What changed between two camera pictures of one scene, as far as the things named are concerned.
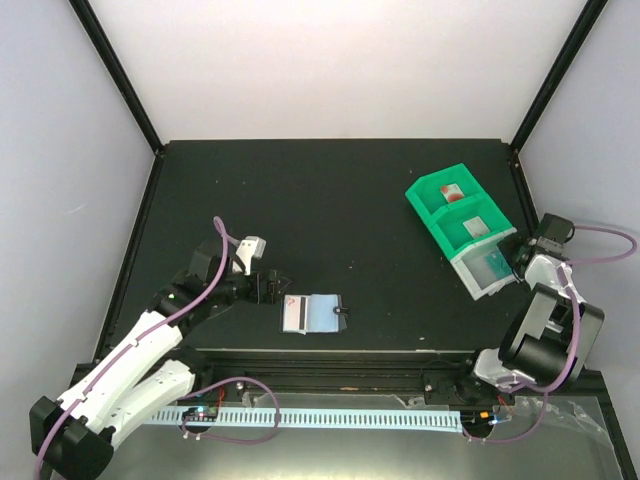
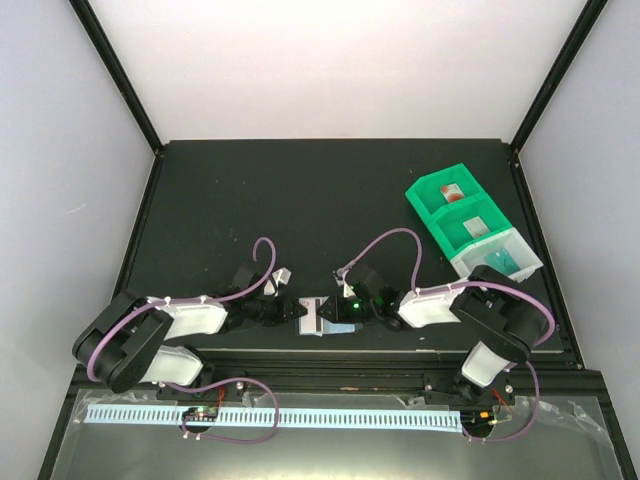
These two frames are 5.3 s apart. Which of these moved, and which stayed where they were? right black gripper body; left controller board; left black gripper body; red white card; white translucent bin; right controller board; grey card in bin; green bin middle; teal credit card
Moved: left black gripper body; right black gripper body
Stayed: grey card in bin; teal credit card; right controller board; white translucent bin; green bin middle; left controller board; red white card
